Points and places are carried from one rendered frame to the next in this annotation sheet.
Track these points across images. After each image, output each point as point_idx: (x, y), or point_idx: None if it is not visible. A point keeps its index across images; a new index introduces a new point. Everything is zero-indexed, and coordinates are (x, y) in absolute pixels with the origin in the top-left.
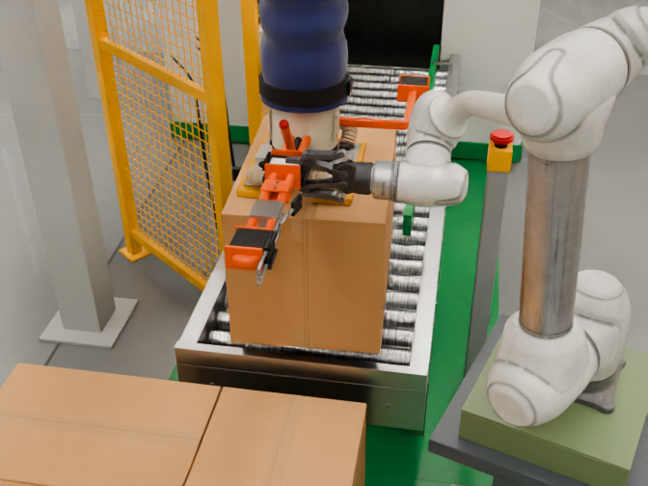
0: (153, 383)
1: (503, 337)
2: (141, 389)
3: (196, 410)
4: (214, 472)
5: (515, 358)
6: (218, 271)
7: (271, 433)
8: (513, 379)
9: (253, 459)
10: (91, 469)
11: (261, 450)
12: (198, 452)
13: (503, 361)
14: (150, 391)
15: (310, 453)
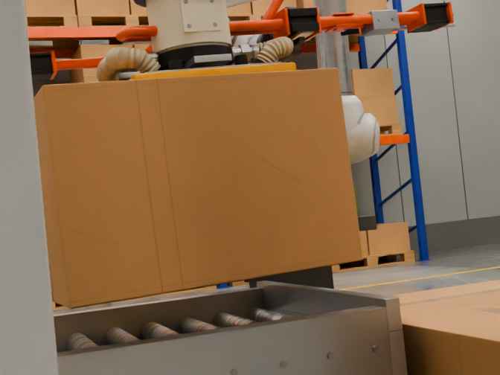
0: (452, 329)
1: (352, 105)
2: (474, 328)
3: (446, 316)
4: (493, 300)
5: (362, 109)
6: (194, 334)
7: (411, 305)
8: (373, 115)
9: (451, 300)
10: None
11: (436, 302)
12: (489, 305)
13: (361, 115)
14: (467, 326)
15: (405, 299)
